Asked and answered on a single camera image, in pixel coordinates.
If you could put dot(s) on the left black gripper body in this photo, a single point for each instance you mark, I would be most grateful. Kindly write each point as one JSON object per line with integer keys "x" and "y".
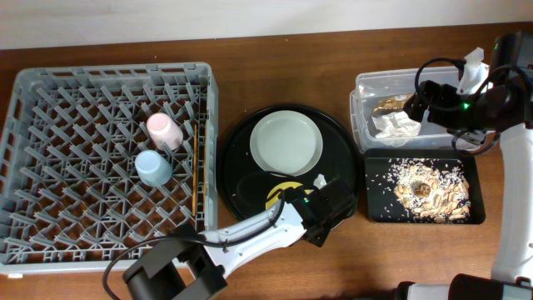
{"x": 341, "y": 200}

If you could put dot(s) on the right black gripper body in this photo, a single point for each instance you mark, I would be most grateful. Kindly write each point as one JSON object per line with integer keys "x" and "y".
{"x": 420, "y": 107}

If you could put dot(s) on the gold foil wrapper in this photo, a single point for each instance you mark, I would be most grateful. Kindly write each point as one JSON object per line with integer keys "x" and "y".
{"x": 391, "y": 104}

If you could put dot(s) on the white napkin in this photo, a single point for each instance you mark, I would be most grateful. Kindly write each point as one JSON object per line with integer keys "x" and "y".
{"x": 397, "y": 125}

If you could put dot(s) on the yellow bowl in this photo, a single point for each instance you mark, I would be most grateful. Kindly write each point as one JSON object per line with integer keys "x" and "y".
{"x": 275, "y": 194}

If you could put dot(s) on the grey round plate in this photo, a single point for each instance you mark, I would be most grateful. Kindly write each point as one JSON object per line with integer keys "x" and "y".
{"x": 286, "y": 142}

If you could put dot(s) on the food scraps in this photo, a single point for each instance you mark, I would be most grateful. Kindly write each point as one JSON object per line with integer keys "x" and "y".
{"x": 427, "y": 190}

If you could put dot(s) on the wooden chopstick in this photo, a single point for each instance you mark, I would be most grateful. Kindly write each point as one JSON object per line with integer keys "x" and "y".
{"x": 205, "y": 162}
{"x": 195, "y": 172}

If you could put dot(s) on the light blue cup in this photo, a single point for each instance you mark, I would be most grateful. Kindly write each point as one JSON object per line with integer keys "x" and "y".
{"x": 152, "y": 168}

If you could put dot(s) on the pink cup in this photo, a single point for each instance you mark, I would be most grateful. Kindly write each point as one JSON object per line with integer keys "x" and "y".
{"x": 163, "y": 130}

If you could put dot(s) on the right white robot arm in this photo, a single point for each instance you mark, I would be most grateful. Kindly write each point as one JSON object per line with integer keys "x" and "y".
{"x": 489, "y": 99}

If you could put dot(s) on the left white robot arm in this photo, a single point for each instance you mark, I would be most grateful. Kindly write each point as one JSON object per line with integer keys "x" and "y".
{"x": 187, "y": 264}

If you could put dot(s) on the grey plastic dishwasher rack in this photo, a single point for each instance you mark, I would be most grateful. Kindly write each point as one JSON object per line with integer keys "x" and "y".
{"x": 71, "y": 198}

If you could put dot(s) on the clear plastic bin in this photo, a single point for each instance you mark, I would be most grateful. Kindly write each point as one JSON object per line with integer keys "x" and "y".
{"x": 373, "y": 87}

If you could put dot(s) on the round black tray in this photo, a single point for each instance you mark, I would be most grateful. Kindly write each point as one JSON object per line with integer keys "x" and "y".
{"x": 244, "y": 186}

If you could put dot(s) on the black rectangular tray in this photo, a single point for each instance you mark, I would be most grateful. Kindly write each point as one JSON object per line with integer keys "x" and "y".
{"x": 377, "y": 163}

